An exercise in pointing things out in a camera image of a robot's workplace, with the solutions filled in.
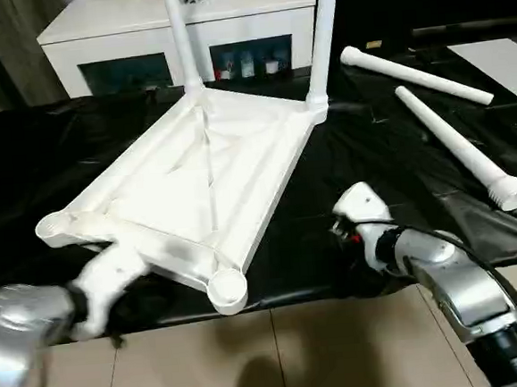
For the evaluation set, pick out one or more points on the white plastic table leg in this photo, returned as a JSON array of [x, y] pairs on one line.
[[181, 42], [451, 142], [325, 40], [415, 73]]

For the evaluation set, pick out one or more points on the white plastic table top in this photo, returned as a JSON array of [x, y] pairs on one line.
[[185, 177]]

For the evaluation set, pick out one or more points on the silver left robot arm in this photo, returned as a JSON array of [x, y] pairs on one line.
[[18, 329]]

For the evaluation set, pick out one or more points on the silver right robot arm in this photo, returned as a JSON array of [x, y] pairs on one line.
[[453, 277]]

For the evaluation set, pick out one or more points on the black mat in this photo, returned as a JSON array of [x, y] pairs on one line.
[[395, 160]]

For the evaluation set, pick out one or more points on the white side table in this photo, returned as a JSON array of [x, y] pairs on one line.
[[499, 67]]

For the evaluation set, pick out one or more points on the white cabinet with glass doors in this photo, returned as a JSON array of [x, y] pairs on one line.
[[116, 39]]

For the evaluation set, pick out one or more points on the grey curtain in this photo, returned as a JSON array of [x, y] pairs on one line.
[[1, 52]]

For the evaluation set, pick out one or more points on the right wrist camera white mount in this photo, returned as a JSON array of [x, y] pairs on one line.
[[362, 203]]

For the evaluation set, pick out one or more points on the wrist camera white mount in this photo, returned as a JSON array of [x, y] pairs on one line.
[[362, 203], [108, 277]]

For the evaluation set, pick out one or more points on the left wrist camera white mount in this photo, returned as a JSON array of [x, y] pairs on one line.
[[108, 277]]

